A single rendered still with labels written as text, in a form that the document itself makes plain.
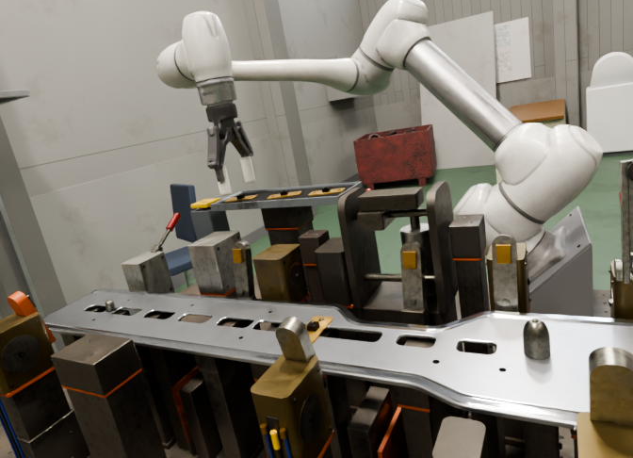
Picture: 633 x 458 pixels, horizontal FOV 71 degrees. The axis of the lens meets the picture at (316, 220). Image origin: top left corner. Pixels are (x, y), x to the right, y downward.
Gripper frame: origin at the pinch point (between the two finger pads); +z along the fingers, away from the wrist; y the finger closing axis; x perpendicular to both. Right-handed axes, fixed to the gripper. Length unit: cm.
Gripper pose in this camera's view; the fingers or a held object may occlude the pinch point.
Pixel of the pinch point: (237, 184)
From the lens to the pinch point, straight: 117.6
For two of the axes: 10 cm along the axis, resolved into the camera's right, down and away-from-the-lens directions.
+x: 9.4, -0.8, -3.4
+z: 1.8, 9.5, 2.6
